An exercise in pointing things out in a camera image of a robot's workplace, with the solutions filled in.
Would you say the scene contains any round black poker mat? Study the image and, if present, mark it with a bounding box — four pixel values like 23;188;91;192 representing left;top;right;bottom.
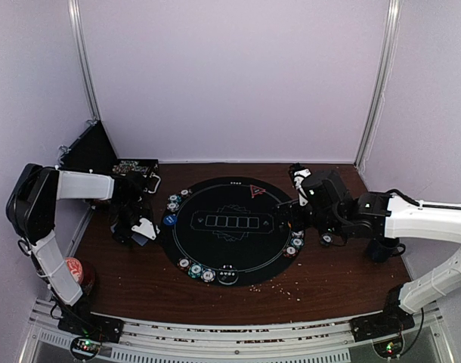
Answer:
161;176;301;287

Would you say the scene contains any red patterned tin can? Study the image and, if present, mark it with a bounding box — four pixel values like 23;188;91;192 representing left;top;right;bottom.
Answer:
65;257;96;296

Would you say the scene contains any chrome case handle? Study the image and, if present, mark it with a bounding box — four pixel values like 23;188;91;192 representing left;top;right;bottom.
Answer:
146;172;162;194

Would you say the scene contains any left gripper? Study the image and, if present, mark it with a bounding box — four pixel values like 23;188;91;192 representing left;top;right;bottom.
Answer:
111;200;153;248

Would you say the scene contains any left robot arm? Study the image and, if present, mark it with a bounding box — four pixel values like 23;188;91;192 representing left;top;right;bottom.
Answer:
6;163;161;336

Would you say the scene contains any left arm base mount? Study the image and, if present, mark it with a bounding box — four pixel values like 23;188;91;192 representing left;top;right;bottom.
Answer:
57;315;124;362

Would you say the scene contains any blue small blind button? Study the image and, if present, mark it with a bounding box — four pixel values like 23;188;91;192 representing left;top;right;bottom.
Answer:
162;214;178;226

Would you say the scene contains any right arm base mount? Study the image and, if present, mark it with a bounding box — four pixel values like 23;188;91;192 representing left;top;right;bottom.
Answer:
349;312;415;361

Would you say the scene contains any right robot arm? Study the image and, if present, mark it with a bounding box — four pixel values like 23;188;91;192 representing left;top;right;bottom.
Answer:
277;163;461;334

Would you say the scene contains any dark blue mug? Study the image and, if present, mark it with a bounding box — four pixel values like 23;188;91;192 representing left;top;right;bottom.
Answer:
365;238;406;263

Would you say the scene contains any red triangle marker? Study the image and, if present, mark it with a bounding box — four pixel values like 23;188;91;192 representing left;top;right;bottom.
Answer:
249;185;266;198

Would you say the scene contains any green chip stack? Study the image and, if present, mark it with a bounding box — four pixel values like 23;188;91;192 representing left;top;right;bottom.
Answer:
320;234;333;247

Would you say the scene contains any aluminium front rail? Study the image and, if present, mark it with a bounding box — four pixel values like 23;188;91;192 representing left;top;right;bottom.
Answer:
24;296;449;363

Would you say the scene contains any grey card deck box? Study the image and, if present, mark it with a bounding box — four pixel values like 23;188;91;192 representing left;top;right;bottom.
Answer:
131;233;149;247

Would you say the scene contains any black poker set case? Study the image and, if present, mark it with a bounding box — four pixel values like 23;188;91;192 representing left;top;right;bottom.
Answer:
56;121;159;201

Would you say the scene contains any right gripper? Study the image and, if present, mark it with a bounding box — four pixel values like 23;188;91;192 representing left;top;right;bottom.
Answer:
272;199;345;237

